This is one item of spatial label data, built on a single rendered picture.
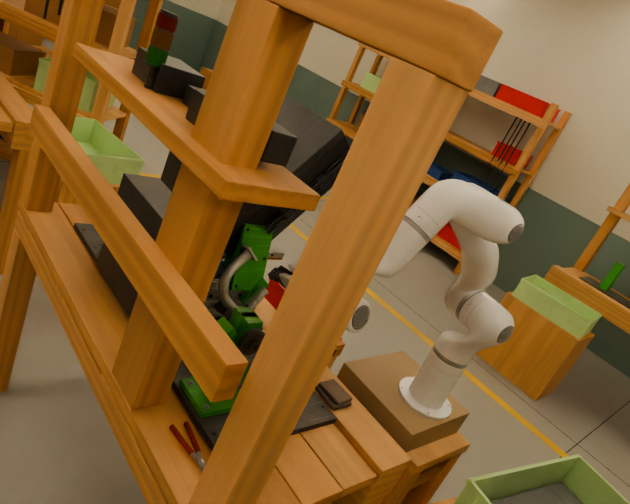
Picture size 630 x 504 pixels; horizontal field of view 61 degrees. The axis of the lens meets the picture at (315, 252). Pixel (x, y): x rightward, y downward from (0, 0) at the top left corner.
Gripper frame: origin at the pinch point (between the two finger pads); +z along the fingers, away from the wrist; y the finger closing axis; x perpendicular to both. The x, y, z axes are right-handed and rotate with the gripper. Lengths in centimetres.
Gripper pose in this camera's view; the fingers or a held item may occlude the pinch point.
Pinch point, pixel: (276, 275)
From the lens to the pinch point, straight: 146.5
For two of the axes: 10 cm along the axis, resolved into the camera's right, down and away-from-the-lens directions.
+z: -6.7, -2.8, 6.8
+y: -3.4, -7.0, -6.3
